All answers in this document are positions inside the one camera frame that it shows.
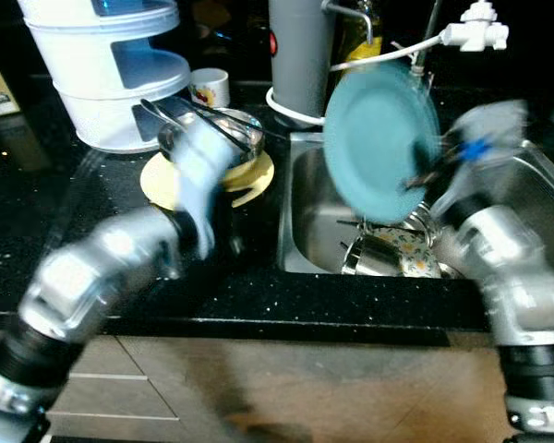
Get pale yellow plate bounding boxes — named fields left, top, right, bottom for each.
left=139, top=148, right=276, bottom=212

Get metal tongs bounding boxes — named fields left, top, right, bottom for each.
left=139, top=97, right=280, bottom=146

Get stainless steel bowl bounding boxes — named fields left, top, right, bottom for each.
left=158, top=108, right=266, bottom=169

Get floral patterned dish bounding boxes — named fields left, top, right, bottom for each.
left=388, top=228, right=446, bottom=279

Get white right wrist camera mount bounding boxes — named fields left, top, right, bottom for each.
left=451, top=97, right=535, bottom=181

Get white faucet filter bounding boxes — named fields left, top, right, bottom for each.
left=441, top=0, right=511, bottom=53

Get teal round plate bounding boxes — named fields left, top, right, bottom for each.
left=322, top=60, right=442, bottom=225

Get wooden cabinet front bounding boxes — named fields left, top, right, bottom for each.
left=0, top=330, right=554, bottom=443

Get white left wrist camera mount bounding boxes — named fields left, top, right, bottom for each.
left=175, top=115, right=246, bottom=259

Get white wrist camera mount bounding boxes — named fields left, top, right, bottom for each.
left=175, top=115, right=246, bottom=259
left=451, top=97, right=535, bottom=181

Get white tiered storage rack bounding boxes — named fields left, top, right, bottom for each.
left=17, top=0, right=191, bottom=154

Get grey cylindrical canister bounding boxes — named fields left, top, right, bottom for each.
left=268, top=0, right=336, bottom=118

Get white printed mug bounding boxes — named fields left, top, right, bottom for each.
left=189, top=67, right=231, bottom=110

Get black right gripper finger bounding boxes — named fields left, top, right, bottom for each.
left=403, top=162, right=444, bottom=192

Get white hose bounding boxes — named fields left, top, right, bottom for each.
left=264, top=33, right=446, bottom=127

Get yellow oil bottle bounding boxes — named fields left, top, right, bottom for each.
left=342, top=0, right=381, bottom=66

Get stainless steel sink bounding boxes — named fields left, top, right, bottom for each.
left=278, top=131, right=554, bottom=280

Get stainless steel cup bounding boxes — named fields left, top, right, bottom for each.
left=341, top=234, right=403, bottom=277

